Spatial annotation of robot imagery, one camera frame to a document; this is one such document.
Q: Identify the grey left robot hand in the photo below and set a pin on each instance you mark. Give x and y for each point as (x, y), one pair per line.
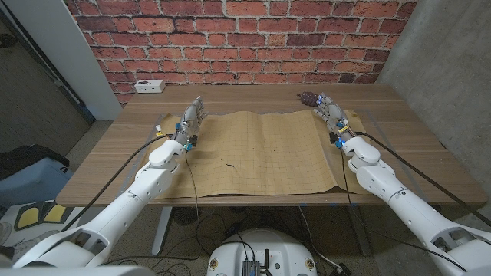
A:
(190, 120)

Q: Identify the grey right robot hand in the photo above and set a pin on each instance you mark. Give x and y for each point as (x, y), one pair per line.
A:
(333, 115)

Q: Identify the floral kraft wrapping paper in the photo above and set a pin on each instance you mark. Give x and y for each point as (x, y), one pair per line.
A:
(261, 153)

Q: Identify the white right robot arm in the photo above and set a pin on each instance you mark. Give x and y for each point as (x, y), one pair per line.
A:
(403, 203)

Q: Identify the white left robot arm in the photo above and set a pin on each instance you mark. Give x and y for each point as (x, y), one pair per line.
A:
(126, 199)

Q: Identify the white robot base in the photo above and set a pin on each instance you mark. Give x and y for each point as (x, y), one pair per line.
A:
(264, 245)

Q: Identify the brown pinecone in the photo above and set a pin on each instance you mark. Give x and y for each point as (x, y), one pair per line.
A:
(307, 99)

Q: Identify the white power strip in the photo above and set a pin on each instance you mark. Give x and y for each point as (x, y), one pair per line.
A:
(149, 86)

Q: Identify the black floor fan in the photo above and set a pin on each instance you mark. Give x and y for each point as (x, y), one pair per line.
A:
(186, 215)

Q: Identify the red brick printed backdrop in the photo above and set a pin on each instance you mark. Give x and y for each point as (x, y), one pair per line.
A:
(238, 38)

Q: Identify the white table leg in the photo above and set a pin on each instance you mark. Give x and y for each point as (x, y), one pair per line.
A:
(161, 230)

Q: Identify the grey table leg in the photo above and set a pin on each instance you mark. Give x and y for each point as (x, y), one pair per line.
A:
(358, 230)

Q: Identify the grey electronics box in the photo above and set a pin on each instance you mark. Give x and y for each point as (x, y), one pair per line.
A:
(251, 268)

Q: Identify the black cloth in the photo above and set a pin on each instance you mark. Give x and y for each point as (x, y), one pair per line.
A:
(27, 157)

